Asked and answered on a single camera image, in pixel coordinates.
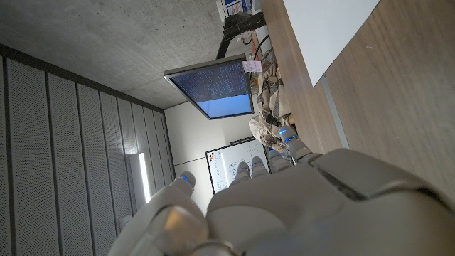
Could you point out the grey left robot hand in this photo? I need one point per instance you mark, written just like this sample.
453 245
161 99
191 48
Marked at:
320 213

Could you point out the whiteboard with blue writing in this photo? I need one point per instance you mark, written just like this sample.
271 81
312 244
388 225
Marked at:
224 167

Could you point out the beige plaid cloth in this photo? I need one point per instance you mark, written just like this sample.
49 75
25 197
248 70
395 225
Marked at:
272 103

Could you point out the pink sticky note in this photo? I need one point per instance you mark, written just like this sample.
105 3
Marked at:
251 66

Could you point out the flat computer monitor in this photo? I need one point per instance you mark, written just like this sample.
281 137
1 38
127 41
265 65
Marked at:
213 89

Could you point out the long white light strip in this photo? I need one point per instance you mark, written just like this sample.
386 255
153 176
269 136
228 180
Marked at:
144 177

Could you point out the white paper sheet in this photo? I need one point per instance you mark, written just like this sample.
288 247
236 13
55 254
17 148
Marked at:
320 32

